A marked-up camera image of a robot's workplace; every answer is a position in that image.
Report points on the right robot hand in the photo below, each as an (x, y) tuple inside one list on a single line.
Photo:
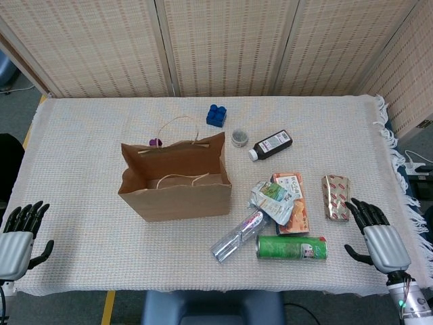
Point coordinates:
[(387, 247)]

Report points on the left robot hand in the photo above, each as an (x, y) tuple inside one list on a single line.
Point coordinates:
[(15, 250)]

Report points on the gold foil snack packet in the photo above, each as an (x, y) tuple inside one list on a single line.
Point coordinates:
[(336, 198)]

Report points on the orange biscuit box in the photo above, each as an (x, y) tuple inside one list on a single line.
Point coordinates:
[(297, 213)]

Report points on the green chips can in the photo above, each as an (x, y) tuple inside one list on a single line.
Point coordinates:
[(287, 248)]

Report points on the silver snack pouch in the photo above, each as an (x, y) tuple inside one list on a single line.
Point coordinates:
[(270, 199)]

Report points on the clear plastic water bottle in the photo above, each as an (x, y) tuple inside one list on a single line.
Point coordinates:
[(233, 240)]

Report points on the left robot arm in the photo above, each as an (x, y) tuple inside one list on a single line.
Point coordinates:
[(5, 286)]

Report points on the dark brown medicine bottle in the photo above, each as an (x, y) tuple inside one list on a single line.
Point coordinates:
[(272, 145)]

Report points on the brown paper bag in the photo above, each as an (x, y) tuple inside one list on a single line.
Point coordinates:
[(179, 203)]

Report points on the black chair back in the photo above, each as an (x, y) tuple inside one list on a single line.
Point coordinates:
[(10, 166)]

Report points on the white power strip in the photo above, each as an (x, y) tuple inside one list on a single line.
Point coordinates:
[(415, 166)]

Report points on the white woven tablecloth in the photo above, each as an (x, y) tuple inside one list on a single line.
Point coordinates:
[(88, 203)]

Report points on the small purple toy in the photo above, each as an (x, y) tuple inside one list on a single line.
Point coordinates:
[(155, 142)]

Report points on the blue barrel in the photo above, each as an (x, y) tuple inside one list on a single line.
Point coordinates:
[(6, 69)]

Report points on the blue padded seat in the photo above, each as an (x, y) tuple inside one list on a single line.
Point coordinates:
[(213, 308)]

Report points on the blue building block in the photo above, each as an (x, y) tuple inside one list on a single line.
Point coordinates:
[(216, 116)]

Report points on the woven folding screen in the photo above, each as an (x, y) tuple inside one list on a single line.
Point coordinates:
[(220, 47)]

